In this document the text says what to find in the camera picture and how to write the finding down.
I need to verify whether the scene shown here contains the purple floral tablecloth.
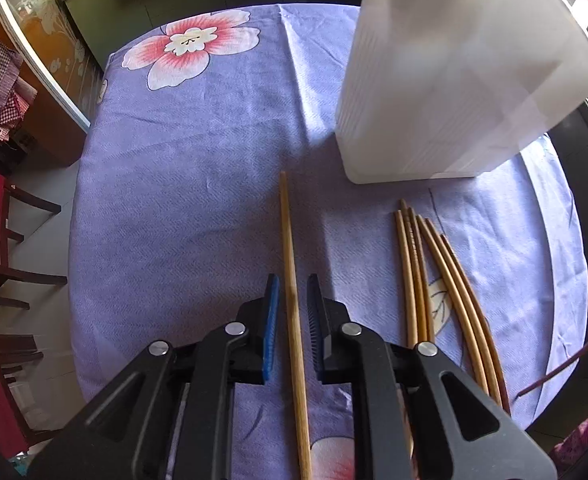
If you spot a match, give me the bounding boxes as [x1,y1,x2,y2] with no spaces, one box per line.
[68,4,588,480]

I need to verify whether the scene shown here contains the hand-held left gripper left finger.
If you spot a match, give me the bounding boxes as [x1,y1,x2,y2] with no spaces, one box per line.
[26,274,281,480]

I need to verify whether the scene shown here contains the thin brown rod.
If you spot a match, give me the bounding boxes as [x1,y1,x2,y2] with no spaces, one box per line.
[518,324,588,397]

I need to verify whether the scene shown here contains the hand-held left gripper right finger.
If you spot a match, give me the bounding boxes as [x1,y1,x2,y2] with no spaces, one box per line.
[306,274,560,480]

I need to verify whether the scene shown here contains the white plastic utensil holder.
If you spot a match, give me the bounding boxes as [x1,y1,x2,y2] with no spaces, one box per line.
[334,0,588,185]

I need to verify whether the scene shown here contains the green lower kitchen cabinets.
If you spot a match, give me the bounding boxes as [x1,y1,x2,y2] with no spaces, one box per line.
[64,0,365,68]

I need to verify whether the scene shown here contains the frosted glass sliding door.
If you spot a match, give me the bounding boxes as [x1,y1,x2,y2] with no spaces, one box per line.
[0,0,107,128]

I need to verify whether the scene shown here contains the group of bamboo chopsticks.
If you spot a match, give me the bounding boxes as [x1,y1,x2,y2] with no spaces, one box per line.
[394,199,514,418]

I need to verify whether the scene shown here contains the bamboo chopstick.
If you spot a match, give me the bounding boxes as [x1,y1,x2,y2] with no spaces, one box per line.
[279,171,313,480]

